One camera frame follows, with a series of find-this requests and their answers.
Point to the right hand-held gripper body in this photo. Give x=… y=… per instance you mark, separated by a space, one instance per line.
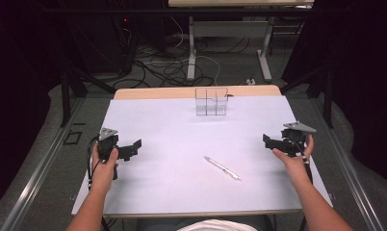
x=294 y=138

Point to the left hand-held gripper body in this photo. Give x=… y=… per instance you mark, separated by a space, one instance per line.
x=107 y=141

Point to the person's right hand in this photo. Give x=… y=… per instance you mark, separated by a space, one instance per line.
x=294 y=166

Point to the person's left hand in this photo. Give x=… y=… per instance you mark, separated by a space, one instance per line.
x=103 y=173

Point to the white table mat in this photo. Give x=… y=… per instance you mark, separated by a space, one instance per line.
x=188 y=154

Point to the silver pen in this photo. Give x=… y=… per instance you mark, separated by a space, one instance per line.
x=223 y=168

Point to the black metal stand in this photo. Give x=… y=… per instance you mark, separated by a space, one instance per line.
x=65 y=96
x=327 y=93

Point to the clear acrylic divided holder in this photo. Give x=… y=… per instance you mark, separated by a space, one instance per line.
x=211 y=102

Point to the person's white shirt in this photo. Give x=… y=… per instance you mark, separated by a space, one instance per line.
x=218 y=225

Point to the dark computer tower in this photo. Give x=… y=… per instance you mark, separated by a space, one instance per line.
x=101 y=45

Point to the white desk with metal legs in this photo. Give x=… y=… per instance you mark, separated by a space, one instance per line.
x=228 y=29

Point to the grey metal floor rail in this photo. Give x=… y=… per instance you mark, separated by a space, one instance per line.
x=37 y=173
x=345 y=166

